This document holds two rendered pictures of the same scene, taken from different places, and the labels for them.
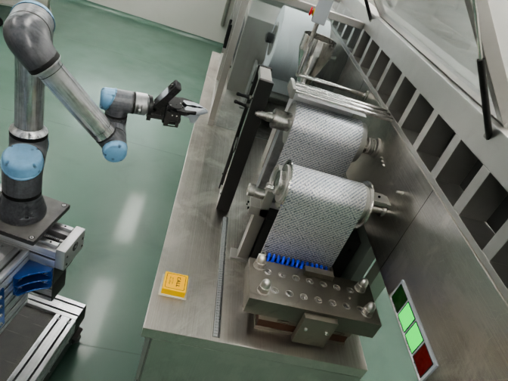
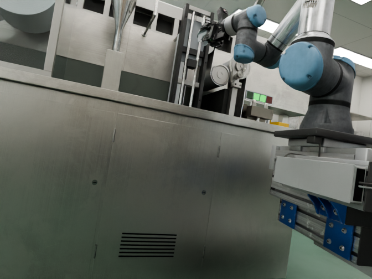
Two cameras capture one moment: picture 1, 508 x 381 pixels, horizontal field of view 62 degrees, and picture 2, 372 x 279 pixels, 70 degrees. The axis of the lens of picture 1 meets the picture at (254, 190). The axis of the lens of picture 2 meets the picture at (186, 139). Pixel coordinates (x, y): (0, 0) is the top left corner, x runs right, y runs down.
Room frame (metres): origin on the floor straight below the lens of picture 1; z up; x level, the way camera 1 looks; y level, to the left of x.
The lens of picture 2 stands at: (1.57, 1.46, 0.71)
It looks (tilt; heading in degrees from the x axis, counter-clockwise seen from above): 2 degrees up; 262
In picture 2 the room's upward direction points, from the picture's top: 9 degrees clockwise
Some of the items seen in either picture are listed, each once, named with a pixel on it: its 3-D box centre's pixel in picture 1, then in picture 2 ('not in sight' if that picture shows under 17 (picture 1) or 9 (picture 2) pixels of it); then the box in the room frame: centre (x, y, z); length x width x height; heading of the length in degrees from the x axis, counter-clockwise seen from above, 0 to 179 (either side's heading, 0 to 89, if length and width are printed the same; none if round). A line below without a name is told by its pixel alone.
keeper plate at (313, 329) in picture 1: (314, 330); not in sight; (0.86, -0.30, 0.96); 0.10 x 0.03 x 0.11; 102
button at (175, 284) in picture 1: (175, 284); (279, 125); (0.89, 0.12, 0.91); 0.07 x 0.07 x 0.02; 12
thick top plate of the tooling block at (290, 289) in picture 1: (310, 296); (244, 114); (0.95, -0.27, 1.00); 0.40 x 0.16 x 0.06; 102
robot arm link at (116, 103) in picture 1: (117, 100); (249, 20); (1.27, 0.54, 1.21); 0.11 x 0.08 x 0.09; 117
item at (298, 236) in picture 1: (306, 240); (234, 94); (1.06, -0.20, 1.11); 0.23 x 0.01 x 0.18; 102
